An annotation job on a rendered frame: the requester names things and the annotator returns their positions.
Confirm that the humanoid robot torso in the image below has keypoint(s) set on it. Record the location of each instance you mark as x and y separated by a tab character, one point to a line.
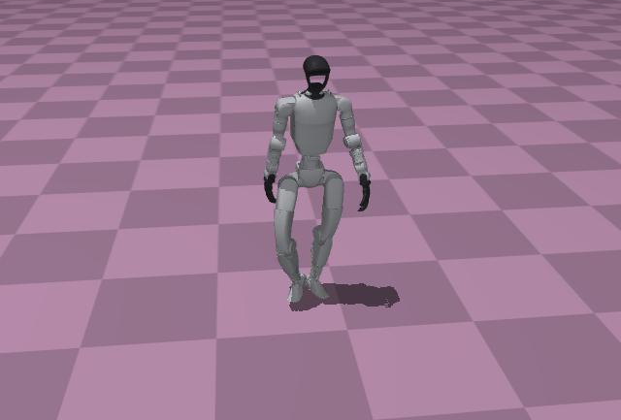
311	128

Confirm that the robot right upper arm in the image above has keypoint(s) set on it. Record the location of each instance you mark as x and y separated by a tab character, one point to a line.
284	107

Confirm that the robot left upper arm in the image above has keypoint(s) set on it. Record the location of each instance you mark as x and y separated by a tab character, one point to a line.
351	138

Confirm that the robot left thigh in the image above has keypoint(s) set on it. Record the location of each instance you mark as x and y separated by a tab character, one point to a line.
332	207

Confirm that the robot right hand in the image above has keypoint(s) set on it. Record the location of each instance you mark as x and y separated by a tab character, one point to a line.
269	187

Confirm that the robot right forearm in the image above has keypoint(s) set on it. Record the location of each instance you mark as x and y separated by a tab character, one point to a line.
272	161

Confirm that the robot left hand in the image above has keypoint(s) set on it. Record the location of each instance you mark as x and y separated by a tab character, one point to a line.
366	191

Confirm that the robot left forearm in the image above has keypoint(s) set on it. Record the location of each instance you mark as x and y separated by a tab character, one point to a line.
359	161

